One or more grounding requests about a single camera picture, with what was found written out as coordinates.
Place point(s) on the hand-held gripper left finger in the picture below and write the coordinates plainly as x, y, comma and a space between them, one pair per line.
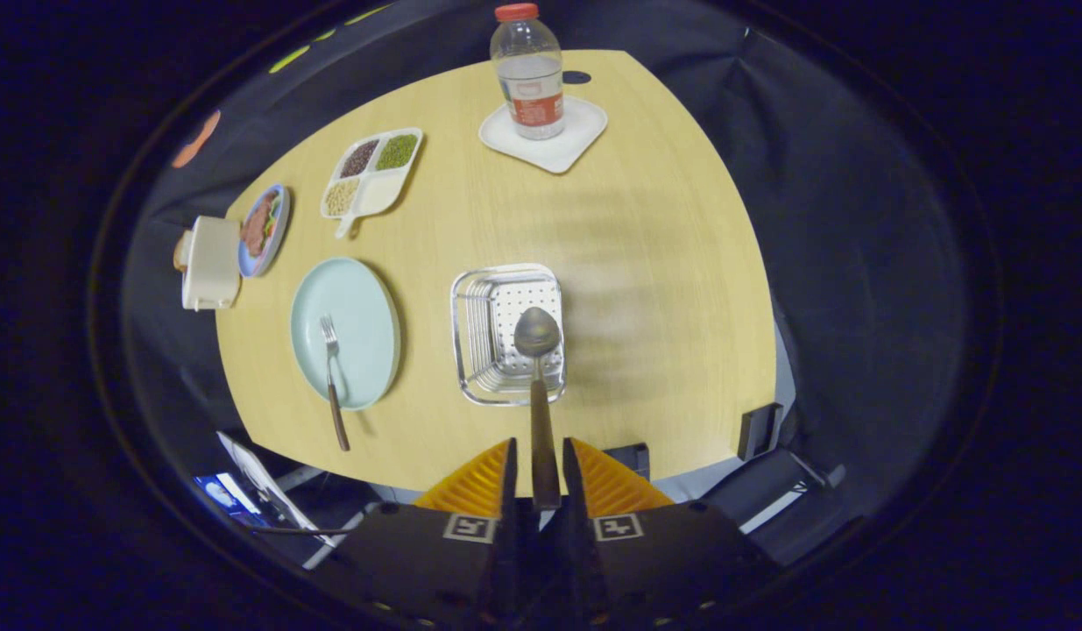
511, 482

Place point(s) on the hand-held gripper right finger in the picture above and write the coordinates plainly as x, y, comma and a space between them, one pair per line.
571, 482

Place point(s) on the black table clamp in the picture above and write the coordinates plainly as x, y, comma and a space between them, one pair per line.
630, 460
758, 431

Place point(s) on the black metal stand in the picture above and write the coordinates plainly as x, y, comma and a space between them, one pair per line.
751, 484

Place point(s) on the light green plate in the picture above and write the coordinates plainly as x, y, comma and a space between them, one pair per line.
365, 333

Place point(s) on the white board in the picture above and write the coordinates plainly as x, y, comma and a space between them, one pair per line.
260, 478

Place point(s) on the lit screen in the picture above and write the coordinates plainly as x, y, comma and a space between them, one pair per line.
225, 495

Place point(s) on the white divided tray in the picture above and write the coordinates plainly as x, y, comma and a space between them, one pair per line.
378, 191

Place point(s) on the small blue plate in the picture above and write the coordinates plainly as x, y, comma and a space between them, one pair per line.
262, 265

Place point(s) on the heap of pale beans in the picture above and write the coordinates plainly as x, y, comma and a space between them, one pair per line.
342, 198

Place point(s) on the white square coaster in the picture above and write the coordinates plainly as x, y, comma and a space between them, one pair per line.
567, 151

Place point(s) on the heap of green beans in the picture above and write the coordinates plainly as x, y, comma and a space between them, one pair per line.
397, 152

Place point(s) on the heap of dark red beans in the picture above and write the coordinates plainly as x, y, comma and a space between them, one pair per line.
359, 159

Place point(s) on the green and orange vegetable garnish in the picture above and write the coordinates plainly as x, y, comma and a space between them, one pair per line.
272, 215

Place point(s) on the black backdrop cloth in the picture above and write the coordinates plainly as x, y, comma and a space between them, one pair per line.
856, 263

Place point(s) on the brown steak piece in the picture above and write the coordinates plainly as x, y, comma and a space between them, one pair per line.
257, 228

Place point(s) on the white toaster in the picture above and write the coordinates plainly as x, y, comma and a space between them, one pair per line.
209, 263

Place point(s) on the toasted bread slice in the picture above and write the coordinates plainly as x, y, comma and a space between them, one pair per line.
180, 252

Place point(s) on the clear bottle with red cap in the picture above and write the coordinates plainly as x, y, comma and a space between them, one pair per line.
527, 79

